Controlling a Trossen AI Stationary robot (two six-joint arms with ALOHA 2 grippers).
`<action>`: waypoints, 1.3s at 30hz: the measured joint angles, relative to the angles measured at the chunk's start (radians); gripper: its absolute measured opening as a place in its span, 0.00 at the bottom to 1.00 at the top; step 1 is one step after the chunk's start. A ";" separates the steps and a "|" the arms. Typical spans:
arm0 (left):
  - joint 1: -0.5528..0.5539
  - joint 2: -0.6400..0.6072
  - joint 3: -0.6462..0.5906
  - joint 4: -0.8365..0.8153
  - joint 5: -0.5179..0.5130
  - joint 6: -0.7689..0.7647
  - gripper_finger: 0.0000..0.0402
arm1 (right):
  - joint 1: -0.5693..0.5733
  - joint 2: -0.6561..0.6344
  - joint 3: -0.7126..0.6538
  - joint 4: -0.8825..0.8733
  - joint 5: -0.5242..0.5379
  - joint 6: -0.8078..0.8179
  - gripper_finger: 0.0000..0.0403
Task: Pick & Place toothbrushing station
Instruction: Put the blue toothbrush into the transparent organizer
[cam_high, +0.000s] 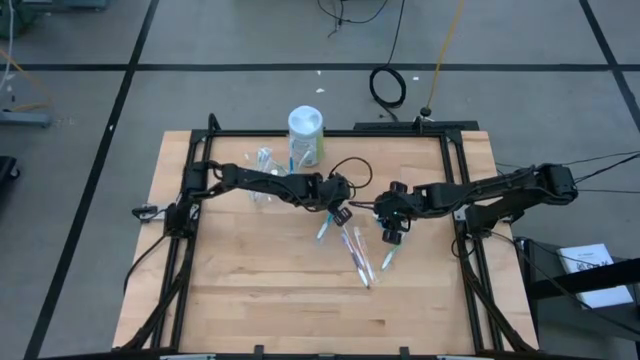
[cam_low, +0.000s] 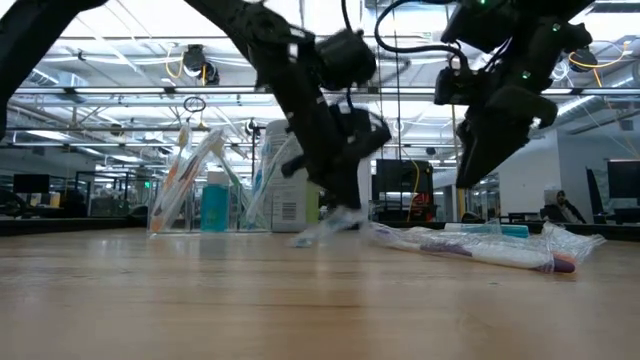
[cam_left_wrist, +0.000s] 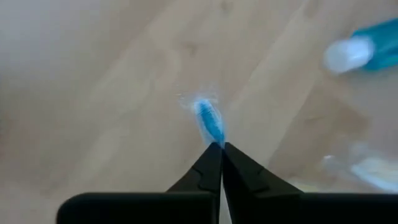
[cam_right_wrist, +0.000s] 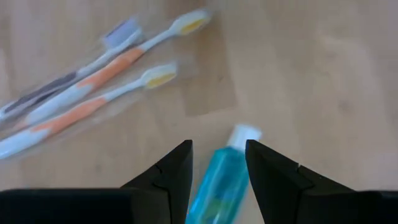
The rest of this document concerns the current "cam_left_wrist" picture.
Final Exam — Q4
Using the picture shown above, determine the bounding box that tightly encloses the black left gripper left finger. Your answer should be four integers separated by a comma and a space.
167, 142, 223, 194

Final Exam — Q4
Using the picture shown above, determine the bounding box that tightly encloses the blue toothpaste tube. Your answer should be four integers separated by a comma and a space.
322, 17, 398, 75

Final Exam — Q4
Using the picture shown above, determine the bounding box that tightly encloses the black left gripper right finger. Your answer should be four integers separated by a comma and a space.
222, 142, 304, 194

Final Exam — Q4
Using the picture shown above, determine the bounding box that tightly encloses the blue toothbrush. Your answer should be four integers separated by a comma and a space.
178, 90, 228, 149

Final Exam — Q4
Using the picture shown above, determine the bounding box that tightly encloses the purple toothbrush in clear wrapper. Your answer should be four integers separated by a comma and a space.
320, 142, 398, 193

